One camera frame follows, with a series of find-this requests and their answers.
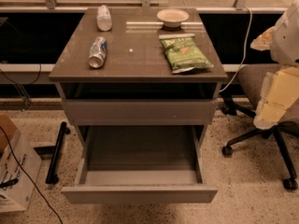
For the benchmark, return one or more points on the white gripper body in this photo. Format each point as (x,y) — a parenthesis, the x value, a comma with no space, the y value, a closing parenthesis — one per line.
(287,37)

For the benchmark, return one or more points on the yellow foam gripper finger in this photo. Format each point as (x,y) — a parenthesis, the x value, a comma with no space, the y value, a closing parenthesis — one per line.
(279,92)
(263,41)

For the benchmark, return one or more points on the silver redbull can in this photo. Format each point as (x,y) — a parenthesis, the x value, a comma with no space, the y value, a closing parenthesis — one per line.
(98,52)

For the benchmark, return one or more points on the grey drawer cabinet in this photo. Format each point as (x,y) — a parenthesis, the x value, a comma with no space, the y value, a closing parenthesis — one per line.
(136,68)

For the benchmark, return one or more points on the open grey middle drawer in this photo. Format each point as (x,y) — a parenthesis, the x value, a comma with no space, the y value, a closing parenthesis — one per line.
(141,164)

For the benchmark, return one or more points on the closed grey top drawer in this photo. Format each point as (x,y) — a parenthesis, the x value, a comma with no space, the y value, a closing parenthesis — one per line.
(115,112)

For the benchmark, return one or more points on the grey office chair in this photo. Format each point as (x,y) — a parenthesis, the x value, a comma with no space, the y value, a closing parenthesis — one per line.
(250,78)

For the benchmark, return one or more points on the green chip bag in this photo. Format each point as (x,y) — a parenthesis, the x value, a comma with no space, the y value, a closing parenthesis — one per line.
(183,54)

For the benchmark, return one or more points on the white ceramic bowl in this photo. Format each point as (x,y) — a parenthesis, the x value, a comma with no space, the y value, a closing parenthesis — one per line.
(172,18)

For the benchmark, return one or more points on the clear plastic water bottle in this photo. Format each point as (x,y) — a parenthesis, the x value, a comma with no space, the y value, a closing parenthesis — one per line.
(103,18)

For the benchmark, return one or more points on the black metal bar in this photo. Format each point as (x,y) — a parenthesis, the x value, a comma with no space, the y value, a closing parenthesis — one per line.
(52,177)

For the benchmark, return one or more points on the brown cardboard box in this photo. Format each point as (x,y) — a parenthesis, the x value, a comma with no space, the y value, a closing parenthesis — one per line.
(7,131)

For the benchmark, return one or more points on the white cardboard box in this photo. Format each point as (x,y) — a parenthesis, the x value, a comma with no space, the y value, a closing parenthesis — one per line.
(19,166)

